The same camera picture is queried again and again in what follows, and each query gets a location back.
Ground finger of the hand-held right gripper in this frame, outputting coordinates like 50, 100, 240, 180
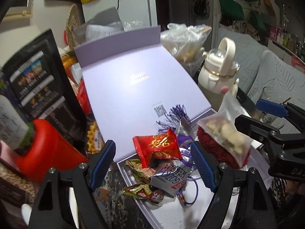
235, 114, 286, 148
256, 98, 305, 134

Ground clear container of grains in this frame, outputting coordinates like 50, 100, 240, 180
0, 159, 40, 206

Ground clear bag of nuts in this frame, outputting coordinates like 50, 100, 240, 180
197, 92, 252, 166

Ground clear plastic bag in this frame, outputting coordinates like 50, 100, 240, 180
160, 23, 212, 77

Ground white wall rack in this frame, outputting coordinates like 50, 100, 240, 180
218, 0, 279, 41

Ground black hanging bag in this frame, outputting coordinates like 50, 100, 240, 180
193, 0, 210, 19

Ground silver snack packet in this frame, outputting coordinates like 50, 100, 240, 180
150, 157, 194, 197

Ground pink paper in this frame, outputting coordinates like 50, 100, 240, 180
292, 55, 305, 70

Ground dark bottle white label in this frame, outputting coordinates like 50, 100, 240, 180
0, 80, 36, 151

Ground white refrigerator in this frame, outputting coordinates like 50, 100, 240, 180
82, 0, 158, 32

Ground purple snack packet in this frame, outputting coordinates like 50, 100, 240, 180
156, 104, 201, 207
175, 118, 198, 167

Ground yellow snack packet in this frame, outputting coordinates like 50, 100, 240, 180
87, 122, 105, 153

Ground grey paper bag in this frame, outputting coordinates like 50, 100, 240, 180
73, 7, 124, 46

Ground wall intercom panel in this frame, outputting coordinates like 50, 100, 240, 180
1, 0, 34, 22

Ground red fuzzy scrunchie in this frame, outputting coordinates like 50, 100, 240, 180
197, 124, 250, 169

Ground brown gold snack packet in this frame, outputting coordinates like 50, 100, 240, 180
126, 159, 155, 179

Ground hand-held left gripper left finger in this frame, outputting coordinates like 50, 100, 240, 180
29, 139, 117, 229

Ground row of bottles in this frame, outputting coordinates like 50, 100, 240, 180
269, 21, 305, 55

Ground woven fan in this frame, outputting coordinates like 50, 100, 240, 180
65, 3, 81, 50

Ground red plastic bottle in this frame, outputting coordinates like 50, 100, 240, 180
17, 119, 89, 183

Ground red gold snack packet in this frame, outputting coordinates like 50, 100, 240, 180
132, 128, 183, 169

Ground purple gift box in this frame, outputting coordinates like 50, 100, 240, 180
73, 25, 272, 229

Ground light blue quilted cushion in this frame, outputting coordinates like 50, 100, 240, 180
213, 27, 305, 134

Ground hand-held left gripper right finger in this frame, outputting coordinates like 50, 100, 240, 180
190, 142, 278, 229

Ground red brown snack packet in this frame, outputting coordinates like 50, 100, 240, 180
123, 184, 166, 204

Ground black printed package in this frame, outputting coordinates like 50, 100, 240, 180
2, 29, 87, 146

